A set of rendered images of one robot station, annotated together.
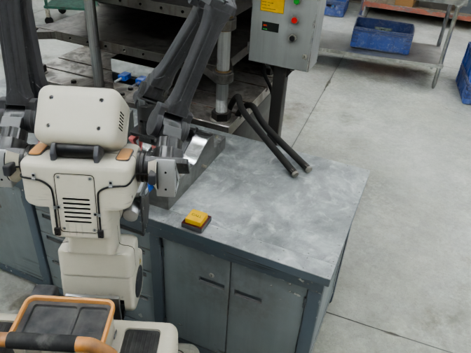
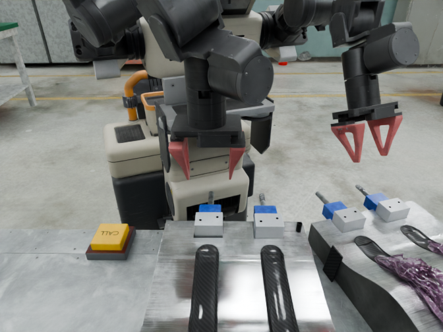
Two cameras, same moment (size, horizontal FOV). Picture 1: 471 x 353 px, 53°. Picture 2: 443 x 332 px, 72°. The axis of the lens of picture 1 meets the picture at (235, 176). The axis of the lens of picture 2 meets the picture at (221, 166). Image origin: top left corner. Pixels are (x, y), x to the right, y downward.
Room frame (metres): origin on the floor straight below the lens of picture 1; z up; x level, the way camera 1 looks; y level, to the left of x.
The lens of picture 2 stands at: (1.80, 0.18, 1.28)
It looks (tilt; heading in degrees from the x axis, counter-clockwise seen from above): 31 degrees down; 159
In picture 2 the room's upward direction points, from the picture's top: straight up
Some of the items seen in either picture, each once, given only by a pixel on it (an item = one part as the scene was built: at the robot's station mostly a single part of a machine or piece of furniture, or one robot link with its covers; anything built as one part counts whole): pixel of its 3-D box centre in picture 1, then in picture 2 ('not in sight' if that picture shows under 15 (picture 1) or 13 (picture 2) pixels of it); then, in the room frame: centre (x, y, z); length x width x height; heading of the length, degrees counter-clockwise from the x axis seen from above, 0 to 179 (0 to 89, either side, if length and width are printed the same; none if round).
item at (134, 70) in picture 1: (158, 63); not in sight; (2.57, 0.48, 0.87); 0.50 x 0.27 x 0.17; 159
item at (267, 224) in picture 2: not in sight; (264, 213); (1.40, 0.42, 0.89); 0.13 x 0.05 x 0.05; 159
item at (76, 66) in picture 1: (158, 75); not in sight; (2.67, 0.50, 0.76); 1.30 x 0.84 x 0.07; 69
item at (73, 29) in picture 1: (159, 43); not in sight; (2.66, 0.48, 0.96); 1.29 x 0.83 x 0.18; 69
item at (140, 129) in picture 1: (146, 126); (206, 110); (1.40, 0.31, 1.12); 0.10 x 0.07 x 0.07; 69
